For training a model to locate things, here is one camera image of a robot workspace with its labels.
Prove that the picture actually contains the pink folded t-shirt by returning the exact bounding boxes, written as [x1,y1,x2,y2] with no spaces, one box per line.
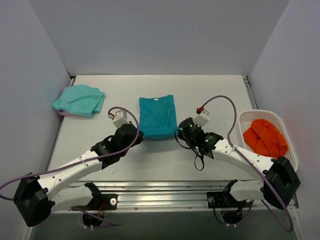
[57,111,81,117]

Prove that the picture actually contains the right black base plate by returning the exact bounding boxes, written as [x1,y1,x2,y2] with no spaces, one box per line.
[206,191,251,209]

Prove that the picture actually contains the teal t-shirt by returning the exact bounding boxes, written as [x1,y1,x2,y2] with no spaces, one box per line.
[139,94,178,139]

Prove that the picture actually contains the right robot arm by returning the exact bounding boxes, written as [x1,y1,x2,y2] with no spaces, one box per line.
[177,117,301,210]

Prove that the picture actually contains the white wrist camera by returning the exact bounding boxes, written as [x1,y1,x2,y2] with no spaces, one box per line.
[193,106,210,127]
[108,110,129,129]

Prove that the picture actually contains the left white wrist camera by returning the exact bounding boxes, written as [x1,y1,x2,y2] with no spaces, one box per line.
[108,110,129,129]

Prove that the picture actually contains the white perforated plastic basket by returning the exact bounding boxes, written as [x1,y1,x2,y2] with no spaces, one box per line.
[237,109,299,171]

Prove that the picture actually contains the mint green folded t-shirt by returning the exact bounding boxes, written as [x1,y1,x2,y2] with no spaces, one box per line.
[51,84,105,118]

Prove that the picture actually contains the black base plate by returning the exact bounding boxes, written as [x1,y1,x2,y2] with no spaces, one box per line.
[206,191,251,209]
[74,193,118,211]

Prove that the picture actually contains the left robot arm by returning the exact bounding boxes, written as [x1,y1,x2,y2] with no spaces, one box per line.
[13,123,144,227]

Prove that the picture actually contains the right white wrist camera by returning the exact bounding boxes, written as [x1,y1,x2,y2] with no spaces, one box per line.
[193,106,210,127]

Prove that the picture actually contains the orange t-shirt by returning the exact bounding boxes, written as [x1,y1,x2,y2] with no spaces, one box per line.
[243,119,289,159]

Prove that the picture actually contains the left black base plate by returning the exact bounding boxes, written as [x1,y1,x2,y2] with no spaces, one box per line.
[74,193,118,211]

